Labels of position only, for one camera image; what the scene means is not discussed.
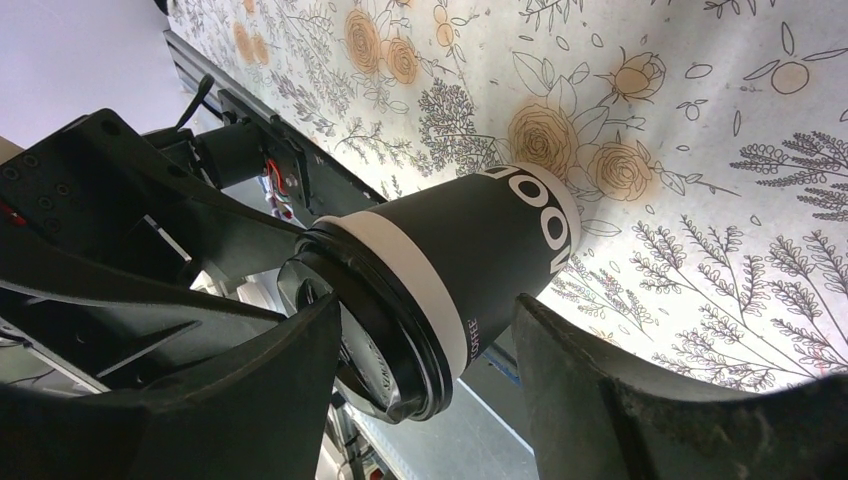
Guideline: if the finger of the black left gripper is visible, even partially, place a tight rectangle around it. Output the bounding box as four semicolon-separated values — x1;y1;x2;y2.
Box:
0;225;287;395
1;109;299;282

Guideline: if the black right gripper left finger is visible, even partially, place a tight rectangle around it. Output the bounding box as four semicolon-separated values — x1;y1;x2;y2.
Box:
1;295;341;479

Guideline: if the black paper coffee cup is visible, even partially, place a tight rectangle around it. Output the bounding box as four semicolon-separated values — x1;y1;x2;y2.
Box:
311;163;581;378

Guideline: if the floral patterned table mat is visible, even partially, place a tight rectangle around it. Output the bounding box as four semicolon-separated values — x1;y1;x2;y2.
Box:
168;0;847;392

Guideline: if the black plastic cup lid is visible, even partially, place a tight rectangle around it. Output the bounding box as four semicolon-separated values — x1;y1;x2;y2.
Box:
277;220;454;424

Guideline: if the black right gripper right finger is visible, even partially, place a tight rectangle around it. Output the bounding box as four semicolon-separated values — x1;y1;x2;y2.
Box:
512;294;847;479

